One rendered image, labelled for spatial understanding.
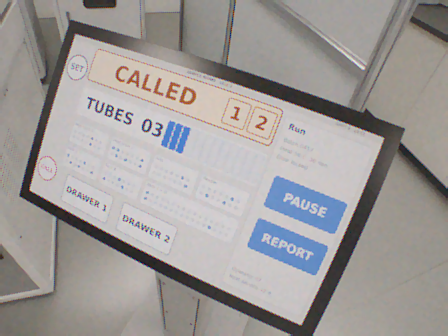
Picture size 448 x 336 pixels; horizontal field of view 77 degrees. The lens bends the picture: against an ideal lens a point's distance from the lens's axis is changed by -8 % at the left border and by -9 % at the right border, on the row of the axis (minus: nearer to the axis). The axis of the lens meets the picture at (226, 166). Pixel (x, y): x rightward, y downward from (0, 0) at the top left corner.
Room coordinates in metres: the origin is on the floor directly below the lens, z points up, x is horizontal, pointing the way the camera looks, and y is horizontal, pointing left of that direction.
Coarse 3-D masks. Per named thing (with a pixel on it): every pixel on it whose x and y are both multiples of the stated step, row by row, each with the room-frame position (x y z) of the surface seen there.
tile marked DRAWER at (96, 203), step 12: (72, 180) 0.28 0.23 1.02; (72, 192) 0.27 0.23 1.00; (84, 192) 0.27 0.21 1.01; (96, 192) 0.26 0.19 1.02; (72, 204) 0.25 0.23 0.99; (84, 204) 0.25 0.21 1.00; (96, 204) 0.25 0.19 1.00; (108, 204) 0.25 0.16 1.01; (96, 216) 0.24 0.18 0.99; (108, 216) 0.24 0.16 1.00
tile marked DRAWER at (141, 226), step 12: (120, 216) 0.24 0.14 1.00; (132, 216) 0.24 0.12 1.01; (144, 216) 0.24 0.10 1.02; (120, 228) 0.23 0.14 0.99; (132, 228) 0.23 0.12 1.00; (144, 228) 0.23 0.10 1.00; (156, 228) 0.23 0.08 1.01; (168, 228) 0.23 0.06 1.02; (144, 240) 0.22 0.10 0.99; (156, 240) 0.22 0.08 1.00; (168, 240) 0.22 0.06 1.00; (168, 252) 0.20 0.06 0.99
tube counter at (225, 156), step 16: (144, 128) 0.33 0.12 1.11; (160, 128) 0.32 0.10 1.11; (176, 128) 0.32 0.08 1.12; (192, 128) 0.32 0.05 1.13; (160, 144) 0.31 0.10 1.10; (176, 144) 0.31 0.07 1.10; (192, 144) 0.31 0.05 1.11; (208, 144) 0.31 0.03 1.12; (224, 144) 0.30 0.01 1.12; (192, 160) 0.29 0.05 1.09; (208, 160) 0.29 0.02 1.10; (224, 160) 0.29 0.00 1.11; (240, 160) 0.29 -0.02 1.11; (256, 160) 0.29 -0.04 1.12; (240, 176) 0.28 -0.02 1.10; (256, 176) 0.28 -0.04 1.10
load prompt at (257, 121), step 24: (96, 72) 0.39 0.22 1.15; (120, 72) 0.38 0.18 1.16; (144, 72) 0.38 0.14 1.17; (168, 72) 0.38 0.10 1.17; (144, 96) 0.36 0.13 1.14; (168, 96) 0.35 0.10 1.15; (192, 96) 0.35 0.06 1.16; (216, 96) 0.35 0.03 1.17; (240, 96) 0.35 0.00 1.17; (216, 120) 0.33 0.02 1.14; (240, 120) 0.33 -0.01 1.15; (264, 120) 0.32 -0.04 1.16; (264, 144) 0.30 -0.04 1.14
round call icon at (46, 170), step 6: (42, 156) 0.31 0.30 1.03; (48, 156) 0.31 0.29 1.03; (42, 162) 0.30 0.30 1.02; (48, 162) 0.30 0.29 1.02; (54, 162) 0.30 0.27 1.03; (36, 168) 0.29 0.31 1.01; (42, 168) 0.29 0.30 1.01; (48, 168) 0.29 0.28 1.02; (54, 168) 0.29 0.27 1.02; (36, 174) 0.29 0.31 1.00; (42, 174) 0.29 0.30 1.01; (48, 174) 0.29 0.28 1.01; (54, 174) 0.29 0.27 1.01; (48, 180) 0.28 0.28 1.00; (54, 180) 0.28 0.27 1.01
